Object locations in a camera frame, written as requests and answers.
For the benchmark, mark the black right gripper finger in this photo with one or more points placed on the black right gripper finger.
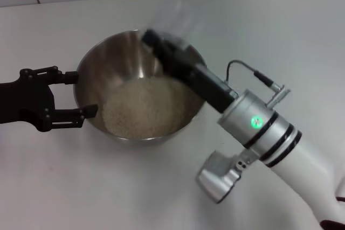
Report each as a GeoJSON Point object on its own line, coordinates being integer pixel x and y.
{"type": "Point", "coordinates": [161, 49]}
{"type": "Point", "coordinates": [183, 52]}

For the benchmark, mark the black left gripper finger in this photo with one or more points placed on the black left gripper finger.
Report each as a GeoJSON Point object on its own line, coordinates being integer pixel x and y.
{"type": "Point", "coordinates": [58, 75]}
{"type": "Point", "coordinates": [70, 117]}

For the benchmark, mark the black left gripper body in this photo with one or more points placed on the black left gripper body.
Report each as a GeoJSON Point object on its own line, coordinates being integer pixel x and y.
{"type": "Point", "coordinates": [24, 103]}

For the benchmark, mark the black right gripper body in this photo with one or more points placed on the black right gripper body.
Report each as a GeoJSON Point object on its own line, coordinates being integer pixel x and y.
{"type": "Point", "coordinates": [213, 87]}

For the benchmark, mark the clear plastic cup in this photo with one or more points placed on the clear plastic cup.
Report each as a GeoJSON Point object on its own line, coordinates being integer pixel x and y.
{"type": "Point", "coordinates": [176, 38]}

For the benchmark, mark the stainless steel mixing bowl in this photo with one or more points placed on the stainless steel mixing bowl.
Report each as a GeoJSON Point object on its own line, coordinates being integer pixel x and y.
{"type": "Point", "coordinates": [126, 65]}

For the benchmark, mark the white rice grains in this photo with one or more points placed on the white rice grains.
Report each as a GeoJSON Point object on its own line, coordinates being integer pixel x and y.
{"type": "Point", "coordinates": [140, 108]}

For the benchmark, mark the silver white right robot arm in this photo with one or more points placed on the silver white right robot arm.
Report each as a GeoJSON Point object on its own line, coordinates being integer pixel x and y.
{"type": "Point", "coordinates": [285, 143]}

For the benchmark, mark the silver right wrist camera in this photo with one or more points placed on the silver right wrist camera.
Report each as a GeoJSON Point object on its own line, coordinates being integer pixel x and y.
{"type": "Point", "coordinates": [218, 176]}

